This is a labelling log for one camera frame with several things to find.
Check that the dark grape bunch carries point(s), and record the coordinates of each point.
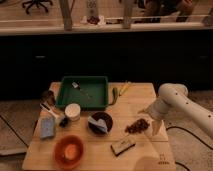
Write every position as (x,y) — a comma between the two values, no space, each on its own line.
(138,126)

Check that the dark brown bowl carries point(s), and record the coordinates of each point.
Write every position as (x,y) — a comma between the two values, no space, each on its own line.
(101,115)

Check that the cloth in bowl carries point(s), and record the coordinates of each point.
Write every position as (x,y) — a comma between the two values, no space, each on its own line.
(100,124)

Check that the yellow utensil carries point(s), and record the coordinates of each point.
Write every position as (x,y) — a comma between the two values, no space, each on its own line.
(124,88)

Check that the small black object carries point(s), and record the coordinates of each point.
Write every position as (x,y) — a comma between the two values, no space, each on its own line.
(64,122)

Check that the orange bowl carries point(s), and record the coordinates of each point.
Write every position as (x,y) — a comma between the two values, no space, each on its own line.
(68,152)

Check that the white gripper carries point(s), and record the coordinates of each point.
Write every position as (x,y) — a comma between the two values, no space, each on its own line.
(157,110)

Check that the green vegetable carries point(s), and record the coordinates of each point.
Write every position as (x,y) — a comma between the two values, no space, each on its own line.
(115,95)

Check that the office chair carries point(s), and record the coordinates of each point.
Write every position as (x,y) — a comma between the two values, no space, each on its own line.
(28,4)

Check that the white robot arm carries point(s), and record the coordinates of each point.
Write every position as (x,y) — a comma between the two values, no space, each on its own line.
(176,95)

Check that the white round container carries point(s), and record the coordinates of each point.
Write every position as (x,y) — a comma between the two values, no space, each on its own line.
(72,111)

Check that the brown brush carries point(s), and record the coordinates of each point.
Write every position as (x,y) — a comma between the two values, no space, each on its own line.
(48,98)

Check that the black rectangular block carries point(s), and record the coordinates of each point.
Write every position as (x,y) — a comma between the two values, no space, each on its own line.
(122,145)

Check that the blue sponge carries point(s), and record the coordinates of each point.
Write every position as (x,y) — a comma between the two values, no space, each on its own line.
(47,128)

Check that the metal utensil in tray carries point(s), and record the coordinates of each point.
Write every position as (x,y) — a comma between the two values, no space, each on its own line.
(78,87)

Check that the green plastic tray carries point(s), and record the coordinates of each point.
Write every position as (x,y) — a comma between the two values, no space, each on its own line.
(90,92)

